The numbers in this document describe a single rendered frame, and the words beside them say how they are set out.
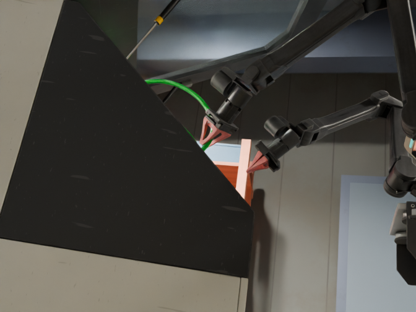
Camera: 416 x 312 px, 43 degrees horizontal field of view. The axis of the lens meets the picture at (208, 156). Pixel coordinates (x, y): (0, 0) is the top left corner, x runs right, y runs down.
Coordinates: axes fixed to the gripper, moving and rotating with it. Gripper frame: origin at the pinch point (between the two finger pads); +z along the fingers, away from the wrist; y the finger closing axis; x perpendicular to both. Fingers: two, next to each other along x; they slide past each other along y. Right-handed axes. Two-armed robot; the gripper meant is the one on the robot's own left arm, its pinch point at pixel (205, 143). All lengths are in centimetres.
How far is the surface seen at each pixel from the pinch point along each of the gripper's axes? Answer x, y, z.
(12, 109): -16, 51, 15
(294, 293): -29, -245, 97
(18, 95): -18, 49, 12
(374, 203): -37, -274, 12
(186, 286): 38, 26, 20
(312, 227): -57, -259, 55
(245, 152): -102, -187, 34
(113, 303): 33, 37, 30
